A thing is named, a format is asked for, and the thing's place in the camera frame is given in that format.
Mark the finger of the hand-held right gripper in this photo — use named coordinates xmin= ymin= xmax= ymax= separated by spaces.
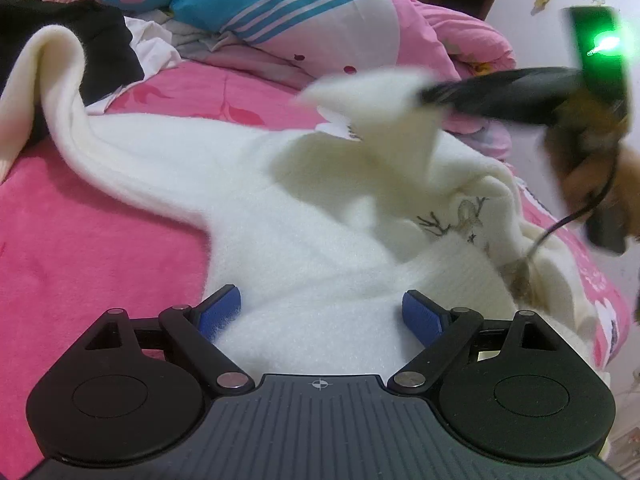
xmin=415 ymin=66 xmax=584 ymax=126

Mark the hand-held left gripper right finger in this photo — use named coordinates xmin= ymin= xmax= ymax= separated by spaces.
xmin=387 ymin=289 xmax=563 ymax=396

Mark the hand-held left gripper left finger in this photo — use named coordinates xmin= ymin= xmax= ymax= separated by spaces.
xmin=85 ymin=284 xmax=253 ymax=396

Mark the white deer print sweater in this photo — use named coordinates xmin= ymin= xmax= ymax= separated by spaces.
xmin=0 ymin=25 xmax=608 ymax=392

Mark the person's right hand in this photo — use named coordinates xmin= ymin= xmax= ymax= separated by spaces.
xmin=562 ymin=104 xmax=640 ymax=237

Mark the pink floral blanket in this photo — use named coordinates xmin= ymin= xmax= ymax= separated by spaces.
xmin=0 ymin=60 xmax=632 ymax=466

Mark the pink and blue quilt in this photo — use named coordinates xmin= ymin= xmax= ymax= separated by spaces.
xmin=42 ymin=0 xmax=516 ymax=137

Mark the white cloth garment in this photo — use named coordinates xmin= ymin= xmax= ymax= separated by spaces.
xmin=124 ymin=15 xmax=187 ymax=82

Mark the black garment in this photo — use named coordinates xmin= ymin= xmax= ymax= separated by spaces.
xmin=0 ymin=0 xmax=146 ymax=147

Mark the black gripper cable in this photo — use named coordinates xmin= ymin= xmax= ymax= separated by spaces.
xmin=524 ymin=160 xmax=618 ymax=263

